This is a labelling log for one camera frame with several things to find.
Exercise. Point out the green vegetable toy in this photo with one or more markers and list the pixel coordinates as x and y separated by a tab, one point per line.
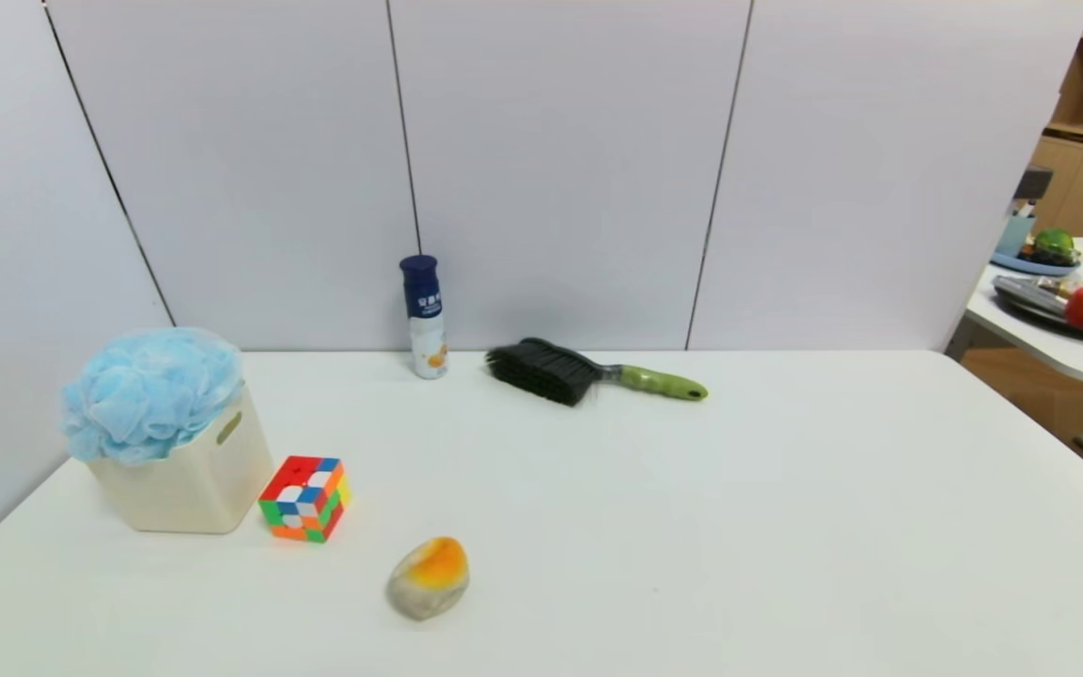
1054	246

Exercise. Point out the white spray bottle blue cap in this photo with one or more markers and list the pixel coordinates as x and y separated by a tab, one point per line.
427	324

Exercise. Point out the multicolour puzzle cube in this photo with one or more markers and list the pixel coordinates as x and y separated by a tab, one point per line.
305	498

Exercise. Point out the black oval tray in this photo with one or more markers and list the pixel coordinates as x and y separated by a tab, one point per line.
1030	308

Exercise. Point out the silver foil packet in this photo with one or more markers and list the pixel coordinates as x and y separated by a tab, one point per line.
1030	293

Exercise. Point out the orange grey mango toy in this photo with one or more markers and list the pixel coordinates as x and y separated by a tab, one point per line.
429	578

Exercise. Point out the light blue bath loofah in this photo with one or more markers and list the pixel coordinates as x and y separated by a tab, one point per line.
147	390

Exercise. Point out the white side table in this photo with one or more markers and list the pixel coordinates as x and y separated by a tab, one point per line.
1049	353

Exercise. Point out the light blue cup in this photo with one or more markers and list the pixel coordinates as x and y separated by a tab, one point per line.
1013	235

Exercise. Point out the blue round plate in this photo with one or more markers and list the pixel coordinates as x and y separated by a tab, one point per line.
1012	263

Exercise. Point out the cream plastic storage box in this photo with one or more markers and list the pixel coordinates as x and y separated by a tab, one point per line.
194	489

